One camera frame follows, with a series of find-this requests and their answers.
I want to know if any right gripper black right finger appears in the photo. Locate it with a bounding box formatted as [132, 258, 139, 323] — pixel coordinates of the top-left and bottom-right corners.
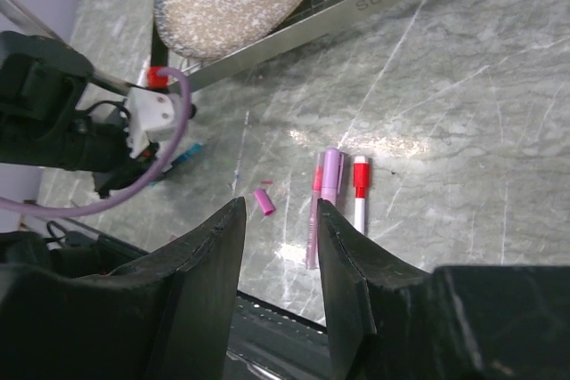
[318, 200, 569, 379]

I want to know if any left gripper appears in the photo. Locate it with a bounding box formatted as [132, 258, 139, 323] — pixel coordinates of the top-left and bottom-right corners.
[1, 31, 156, 198]

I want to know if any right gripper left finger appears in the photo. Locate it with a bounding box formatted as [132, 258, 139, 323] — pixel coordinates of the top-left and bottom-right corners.
[1, 198, 246, 379]

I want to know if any small red pen cap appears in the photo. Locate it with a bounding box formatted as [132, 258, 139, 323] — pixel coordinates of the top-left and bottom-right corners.
[353, 155, 371, 199]

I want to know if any white pen with red tip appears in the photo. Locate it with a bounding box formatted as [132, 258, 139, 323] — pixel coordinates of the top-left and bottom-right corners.
[353, 155, 371, 234]

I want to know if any thick pink marker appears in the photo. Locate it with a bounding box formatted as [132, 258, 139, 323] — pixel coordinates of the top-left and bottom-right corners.
[321, 148, 345, 206]

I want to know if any slim pink highlighter pen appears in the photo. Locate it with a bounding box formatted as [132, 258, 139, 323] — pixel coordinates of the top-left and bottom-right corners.
[305, 152, 324, 270]

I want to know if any blue pen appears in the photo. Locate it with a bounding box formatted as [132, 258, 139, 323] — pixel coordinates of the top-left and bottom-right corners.
[149, 142, 203, 186]

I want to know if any black base bar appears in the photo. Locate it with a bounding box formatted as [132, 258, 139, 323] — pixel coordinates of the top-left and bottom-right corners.
[45, 220, 331, 379]

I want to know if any small purple cap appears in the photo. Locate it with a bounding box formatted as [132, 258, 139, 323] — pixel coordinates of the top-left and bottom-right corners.
[253, 189, 275, 215]

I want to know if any steel two-tier dish rack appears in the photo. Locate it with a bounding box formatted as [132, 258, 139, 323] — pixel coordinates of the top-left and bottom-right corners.
[0, 0, 520, 96]

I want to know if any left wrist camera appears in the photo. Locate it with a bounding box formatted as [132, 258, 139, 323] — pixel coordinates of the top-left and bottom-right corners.
[125, 66, 193, 158]

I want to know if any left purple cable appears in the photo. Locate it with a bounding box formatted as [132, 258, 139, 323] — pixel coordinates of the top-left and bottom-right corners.
[0, 66, 193, 220]

